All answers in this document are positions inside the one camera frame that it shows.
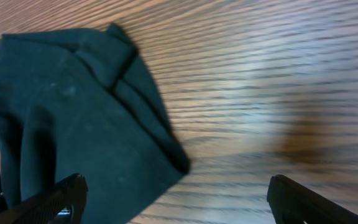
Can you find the black t-shirt with logo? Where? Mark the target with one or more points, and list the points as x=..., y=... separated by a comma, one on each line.
x=83, y=101

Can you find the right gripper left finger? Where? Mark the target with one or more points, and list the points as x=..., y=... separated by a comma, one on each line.
x=64, y=203

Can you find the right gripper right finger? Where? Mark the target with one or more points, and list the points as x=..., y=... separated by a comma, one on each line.
x=292, y=203

